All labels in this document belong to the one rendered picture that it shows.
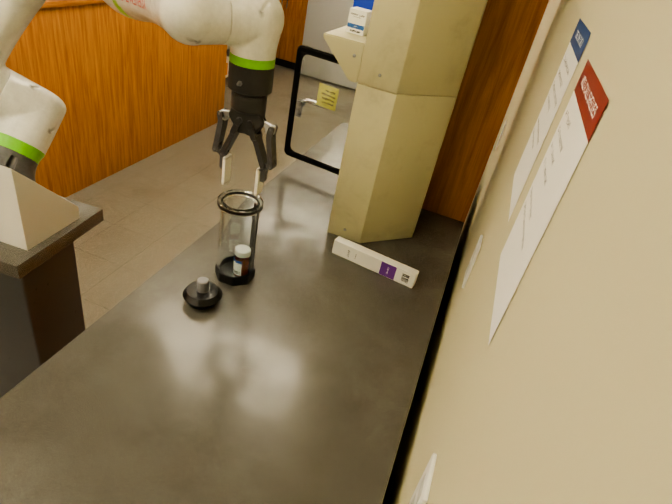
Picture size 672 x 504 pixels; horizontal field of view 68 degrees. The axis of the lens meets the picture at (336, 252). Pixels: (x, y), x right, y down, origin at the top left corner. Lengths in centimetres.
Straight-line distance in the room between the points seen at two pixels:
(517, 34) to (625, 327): 146
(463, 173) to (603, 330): 153
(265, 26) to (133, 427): 78
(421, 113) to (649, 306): 123
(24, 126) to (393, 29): 95
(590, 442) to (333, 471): 76
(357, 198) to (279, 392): 66
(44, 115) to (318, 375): 95
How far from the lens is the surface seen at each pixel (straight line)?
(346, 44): 138
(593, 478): 24
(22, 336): 170
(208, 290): 122
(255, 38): 103
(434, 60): 139
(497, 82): 169
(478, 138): 174
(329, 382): 110
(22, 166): 148
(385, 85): 136
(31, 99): 150
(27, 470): 100
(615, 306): 27
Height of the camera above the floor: 176
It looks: 33 degrees down
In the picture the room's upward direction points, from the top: 12 degrees clockwise
